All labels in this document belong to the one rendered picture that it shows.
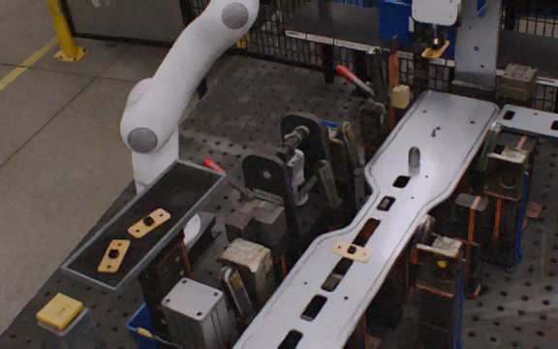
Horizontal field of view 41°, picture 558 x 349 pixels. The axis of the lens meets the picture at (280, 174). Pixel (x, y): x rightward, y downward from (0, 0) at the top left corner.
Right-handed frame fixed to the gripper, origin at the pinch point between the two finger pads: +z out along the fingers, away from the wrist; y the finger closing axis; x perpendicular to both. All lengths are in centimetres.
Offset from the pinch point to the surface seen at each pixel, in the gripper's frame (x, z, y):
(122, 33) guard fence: 131, 109, -242
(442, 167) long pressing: -11.1, 27.7, 6.7
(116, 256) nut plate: -81, 11, -32
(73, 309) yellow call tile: -94, 12, -31
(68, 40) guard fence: 122, 115, -280
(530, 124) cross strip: 13.7, 27.8, 20.5
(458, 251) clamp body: -41, 23, 21
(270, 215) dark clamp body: -50, 20, -17
